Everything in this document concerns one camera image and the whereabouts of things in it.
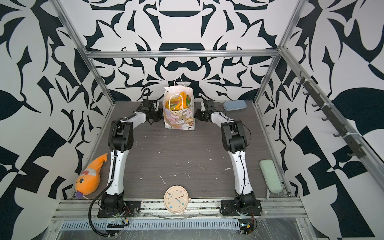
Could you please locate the patterned paper gift bag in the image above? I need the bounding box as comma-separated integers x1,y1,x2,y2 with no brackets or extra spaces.
163,74,195,131

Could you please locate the green corn chips packet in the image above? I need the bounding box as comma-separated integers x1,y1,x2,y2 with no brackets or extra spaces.
186,96,191,108

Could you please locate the yellow snack packet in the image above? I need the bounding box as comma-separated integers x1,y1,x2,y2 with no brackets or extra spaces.
166,92,187,111

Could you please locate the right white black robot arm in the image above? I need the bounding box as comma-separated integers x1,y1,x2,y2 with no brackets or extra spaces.
195,100,262,216

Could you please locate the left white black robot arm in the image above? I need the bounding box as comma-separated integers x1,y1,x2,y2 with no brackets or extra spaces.
98,100,163,218

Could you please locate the blue-grey glasses case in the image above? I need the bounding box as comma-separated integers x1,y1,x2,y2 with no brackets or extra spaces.
223,100,247,111

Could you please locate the pale green glasses case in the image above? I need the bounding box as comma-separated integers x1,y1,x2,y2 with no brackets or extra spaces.
259,160,283,195

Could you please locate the orange fish plush toy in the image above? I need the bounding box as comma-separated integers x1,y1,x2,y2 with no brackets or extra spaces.
75,154,108,199

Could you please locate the round beige wall clock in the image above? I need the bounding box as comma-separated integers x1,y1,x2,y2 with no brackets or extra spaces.
164,186,191,215

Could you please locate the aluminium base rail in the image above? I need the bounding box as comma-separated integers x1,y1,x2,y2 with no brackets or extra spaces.
43,198,316,240

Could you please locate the black wall hook rack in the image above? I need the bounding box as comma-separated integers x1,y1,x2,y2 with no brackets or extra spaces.
297,73,367,159

